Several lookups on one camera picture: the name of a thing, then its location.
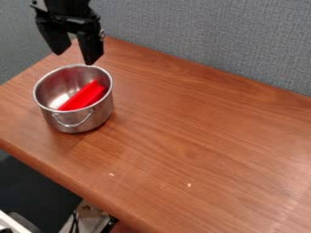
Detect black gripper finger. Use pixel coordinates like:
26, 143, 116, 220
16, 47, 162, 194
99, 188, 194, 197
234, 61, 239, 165
76, 22, 104, 66
35, 16, 72, 56

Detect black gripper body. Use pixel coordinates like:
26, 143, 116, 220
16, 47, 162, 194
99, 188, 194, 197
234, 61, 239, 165
31, 0, 102, 34

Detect metal pot with handles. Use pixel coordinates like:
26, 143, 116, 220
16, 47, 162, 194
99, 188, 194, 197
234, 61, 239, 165
34, 64, 114, 134

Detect red rectangular block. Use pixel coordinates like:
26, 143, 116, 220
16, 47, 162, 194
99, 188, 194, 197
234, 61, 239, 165
59, 80, 106, 111

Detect white object bottom left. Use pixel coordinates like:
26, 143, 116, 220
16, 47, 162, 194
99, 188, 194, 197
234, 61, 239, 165
0, 210, 32, 233

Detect metal table leg frame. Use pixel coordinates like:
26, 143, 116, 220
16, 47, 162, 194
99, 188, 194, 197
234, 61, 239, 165
59, 200, 118, 233

